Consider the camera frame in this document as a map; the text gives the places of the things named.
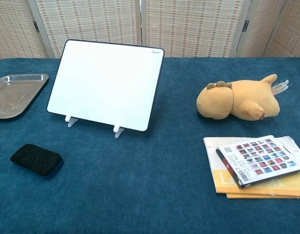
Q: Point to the black whiteboard eraser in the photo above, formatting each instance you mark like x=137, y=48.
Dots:
x=35, y=158

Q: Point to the white tablet board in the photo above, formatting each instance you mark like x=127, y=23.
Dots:
x=103, y=85

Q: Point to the yellow plush toy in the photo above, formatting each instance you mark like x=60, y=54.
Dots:
x=218, y=102

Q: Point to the blue tablecloth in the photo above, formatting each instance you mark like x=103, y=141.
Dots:
x=149, y=195

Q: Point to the woven folding screen panel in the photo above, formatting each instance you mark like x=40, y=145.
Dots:
x=259, y=29
x=193, y=26
x=91, y=22
x=10, y=29

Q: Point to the colourful sticker card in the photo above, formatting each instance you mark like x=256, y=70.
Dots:
x=259, y=158

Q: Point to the black screen hinge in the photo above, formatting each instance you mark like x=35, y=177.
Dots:
x=246, y=24
x=35, y=25

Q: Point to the stainless steel tray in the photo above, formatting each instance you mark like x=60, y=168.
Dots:
x=13, y=95

